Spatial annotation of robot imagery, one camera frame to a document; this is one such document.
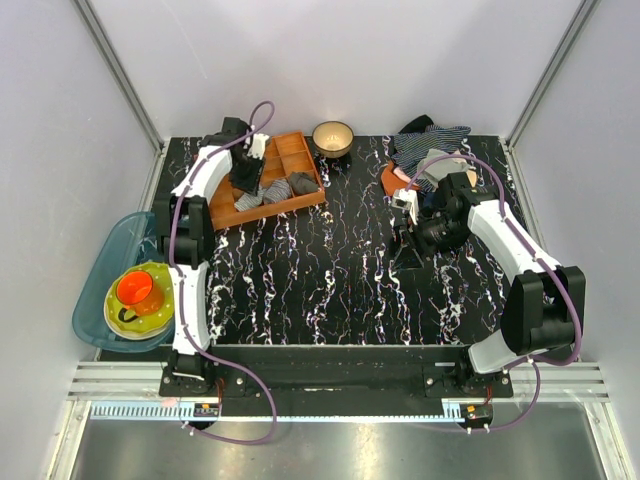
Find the beige garment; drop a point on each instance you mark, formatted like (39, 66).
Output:
(461, 165)

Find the beige ceramic bowl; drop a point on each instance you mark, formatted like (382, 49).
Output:
(333, 139)

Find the grey striped underwear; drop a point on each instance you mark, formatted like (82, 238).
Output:
(250, 201)

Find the green dotted plate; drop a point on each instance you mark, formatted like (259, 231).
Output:
(148, 326)

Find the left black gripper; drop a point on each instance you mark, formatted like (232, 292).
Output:
(252, 184)

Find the navy striped garment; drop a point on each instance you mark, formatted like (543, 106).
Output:
(412, 148)

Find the orange compartment tray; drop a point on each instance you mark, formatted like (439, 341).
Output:
(286, 153)

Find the orange cup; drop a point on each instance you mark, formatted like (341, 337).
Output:
(139, 295)

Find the rolled striped underwear in tray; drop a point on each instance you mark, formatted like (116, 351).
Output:
(278, 191)

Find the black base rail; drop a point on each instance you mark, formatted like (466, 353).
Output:
(332, 381)

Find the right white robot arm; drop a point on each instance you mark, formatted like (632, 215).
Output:
(545, 301)

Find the orange garment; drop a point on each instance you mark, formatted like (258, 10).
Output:
(393, 178)

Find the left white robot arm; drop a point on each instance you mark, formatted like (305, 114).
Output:
(185, 231)

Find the rolled dark grey underwear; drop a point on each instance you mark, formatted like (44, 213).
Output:
(302, 183)

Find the grey garment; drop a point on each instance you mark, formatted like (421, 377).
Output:
(436, 171)

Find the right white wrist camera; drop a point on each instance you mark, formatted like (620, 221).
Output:
(406, 200)

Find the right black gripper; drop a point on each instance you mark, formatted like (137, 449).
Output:
(407, 256)

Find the teal plastic bin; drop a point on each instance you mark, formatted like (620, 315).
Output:
(131, 242)

